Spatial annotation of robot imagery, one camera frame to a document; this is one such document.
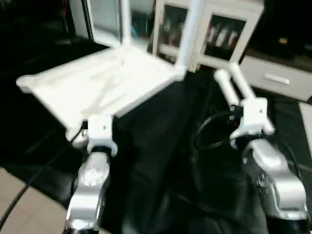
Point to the black work mat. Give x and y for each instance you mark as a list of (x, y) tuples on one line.
[(170, 161)]

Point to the white plastic table top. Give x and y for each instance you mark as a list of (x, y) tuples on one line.
[(97, 83)]

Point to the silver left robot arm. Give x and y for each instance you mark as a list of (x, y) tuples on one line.
[(90, 190)]

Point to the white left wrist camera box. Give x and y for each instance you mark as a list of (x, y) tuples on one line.
[(101, 131)]

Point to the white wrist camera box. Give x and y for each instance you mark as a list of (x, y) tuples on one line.
[(253, 117), (101, 131)]

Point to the white plastic table leg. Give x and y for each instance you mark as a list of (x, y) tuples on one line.
[(190, 34), (226, 90), (241, 80), (126, 22)]

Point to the white drawer unit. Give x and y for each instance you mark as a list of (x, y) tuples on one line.
[(280, 75)]

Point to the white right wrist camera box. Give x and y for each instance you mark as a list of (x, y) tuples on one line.
[(253, 117)]

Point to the white glass door cabinet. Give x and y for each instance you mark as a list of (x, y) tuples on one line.
[(219, 31)]

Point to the black equipment case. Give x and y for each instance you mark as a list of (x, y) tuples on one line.
[(287, 24)]

